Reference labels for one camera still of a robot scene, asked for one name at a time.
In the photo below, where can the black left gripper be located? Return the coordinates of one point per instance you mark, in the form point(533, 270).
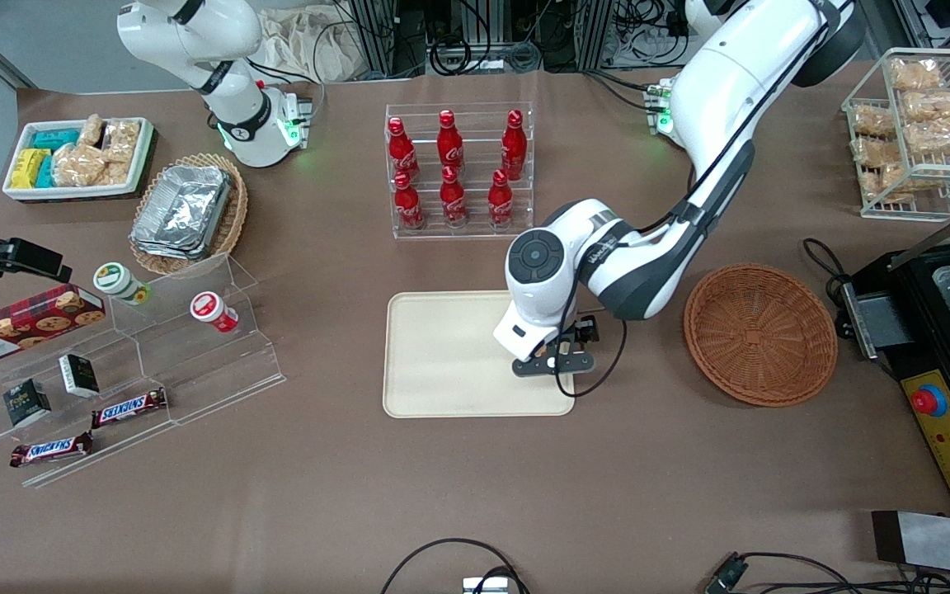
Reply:
point(583, 332)

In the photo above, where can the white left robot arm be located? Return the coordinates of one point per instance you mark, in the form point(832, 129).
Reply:
point(722, 91)

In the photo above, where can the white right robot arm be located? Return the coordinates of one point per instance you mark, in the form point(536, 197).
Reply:
point(211, 49)

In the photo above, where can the white rectangular snack tray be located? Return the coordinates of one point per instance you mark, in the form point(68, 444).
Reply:
point(71, 192)

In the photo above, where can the beige rectangular tray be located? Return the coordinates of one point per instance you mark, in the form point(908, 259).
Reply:
point(442, 355)

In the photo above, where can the round brown wicker basket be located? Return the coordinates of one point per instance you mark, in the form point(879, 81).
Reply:
point(759, 334)

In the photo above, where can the oval light wicker basket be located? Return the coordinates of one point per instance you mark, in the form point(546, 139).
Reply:
point(236, 214)

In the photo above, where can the red tartan cookie box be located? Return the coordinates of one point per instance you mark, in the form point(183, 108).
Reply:
point(25, 326)

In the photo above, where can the teal snack packet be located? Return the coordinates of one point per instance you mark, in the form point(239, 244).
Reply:
point(45, 173)
point(54, 139)

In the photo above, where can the yellow snack packet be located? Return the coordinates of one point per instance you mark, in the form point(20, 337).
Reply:
point(28, 167)

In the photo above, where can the green lid yogurt cup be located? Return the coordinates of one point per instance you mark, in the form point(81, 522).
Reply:
point(118, 282)

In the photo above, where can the clear rice cracker bag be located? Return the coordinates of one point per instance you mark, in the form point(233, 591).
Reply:
point(91, 130)
point(79, 165)
point(123, 140)

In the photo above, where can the small black carton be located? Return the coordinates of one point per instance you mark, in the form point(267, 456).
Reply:
point(26, 403)
point(79, 376)

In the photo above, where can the red cola bottle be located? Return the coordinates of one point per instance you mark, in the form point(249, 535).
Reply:
point(449, 144)
point(402, 153)
point(514, 148)
point(500, 202)
point(453, 202)
point(408, 206)

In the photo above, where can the clear acrylic bottle rack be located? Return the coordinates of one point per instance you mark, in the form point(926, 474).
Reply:
point(475, 206)

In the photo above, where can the stacked aluminium foil containers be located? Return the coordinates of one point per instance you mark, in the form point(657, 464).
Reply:
point(182, 210)

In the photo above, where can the brown Snickers bar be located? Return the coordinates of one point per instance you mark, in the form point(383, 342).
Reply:
point(130, 407)
point(52, 449)

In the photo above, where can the red lid yogurt cup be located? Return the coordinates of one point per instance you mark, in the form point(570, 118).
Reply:
point(213, 311)

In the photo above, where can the clear acrylic stepped shelf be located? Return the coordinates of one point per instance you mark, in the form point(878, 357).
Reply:
point(195, 363)

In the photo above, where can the small silver device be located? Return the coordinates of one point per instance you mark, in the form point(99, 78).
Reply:
point(487, 586)

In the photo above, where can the black machine yellow panel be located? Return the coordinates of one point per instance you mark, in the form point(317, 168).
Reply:
point(920, 330)

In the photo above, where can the bagged fried snack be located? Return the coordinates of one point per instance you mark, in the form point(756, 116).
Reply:
point(908, 180)
point(916, 74)
point(941, 136)
point(875, 153)
point(928, 105)
point(872, 121)

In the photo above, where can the red emergency stop button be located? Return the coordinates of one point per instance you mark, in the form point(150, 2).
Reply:
point(928, 402)

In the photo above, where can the beige cloth bag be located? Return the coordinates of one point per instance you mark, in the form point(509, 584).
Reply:
point(302, 45)

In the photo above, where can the grey black flat panel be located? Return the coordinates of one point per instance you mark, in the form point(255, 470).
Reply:
point(945, 540)

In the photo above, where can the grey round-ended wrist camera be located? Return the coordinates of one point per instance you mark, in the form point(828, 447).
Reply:
point(553, 365)

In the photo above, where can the aluminium frame post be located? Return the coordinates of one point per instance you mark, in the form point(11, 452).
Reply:
point(593, 33)
point(376, 37)

